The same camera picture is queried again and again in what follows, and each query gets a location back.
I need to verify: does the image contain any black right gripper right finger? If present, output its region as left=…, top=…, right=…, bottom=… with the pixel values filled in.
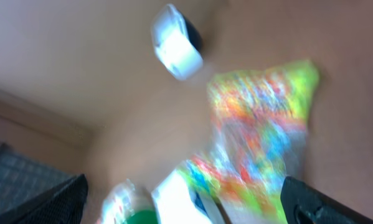
left=280, top=176, right=373, bottom=224

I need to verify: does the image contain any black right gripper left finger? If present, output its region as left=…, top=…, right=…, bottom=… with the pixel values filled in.
left=0, top=174, right=88, bottom=224

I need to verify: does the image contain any green lid jar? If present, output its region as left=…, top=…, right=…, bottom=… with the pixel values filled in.
left=96, top=179, right=159, bottom=224

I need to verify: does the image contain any colourful gummy candy bag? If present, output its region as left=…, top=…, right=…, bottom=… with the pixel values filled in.
left=177, top=60, right=319, bottom=223

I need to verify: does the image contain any white paper packet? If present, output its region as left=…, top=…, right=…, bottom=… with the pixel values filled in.
left=151, top=170, right=225, bottom=224

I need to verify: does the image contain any white barcode scanner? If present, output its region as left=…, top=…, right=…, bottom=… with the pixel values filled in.
left=151, top=4, right=203, bottom=80

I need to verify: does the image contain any grey plastic shopping basket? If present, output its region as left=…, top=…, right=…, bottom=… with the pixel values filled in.
left=0, top=142, right=72, bottom=215

